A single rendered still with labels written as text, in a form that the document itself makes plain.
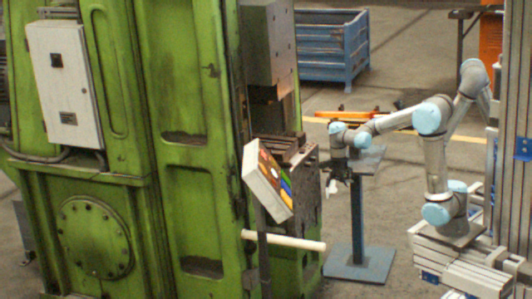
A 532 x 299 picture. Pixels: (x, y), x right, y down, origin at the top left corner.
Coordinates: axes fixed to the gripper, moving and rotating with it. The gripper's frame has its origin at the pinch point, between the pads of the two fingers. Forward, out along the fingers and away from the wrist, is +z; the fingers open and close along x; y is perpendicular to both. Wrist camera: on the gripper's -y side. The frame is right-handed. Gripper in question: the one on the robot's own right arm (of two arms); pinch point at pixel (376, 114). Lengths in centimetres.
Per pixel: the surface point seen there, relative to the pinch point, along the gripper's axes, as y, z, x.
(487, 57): 71, 0, 332
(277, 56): -38, 41, -25
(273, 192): 4, 19, -87
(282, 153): 13, 43, -27
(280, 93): -19, 41, -25
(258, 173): -6, 24, -89
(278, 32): -49, 40, -23
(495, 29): 44, -6, 332
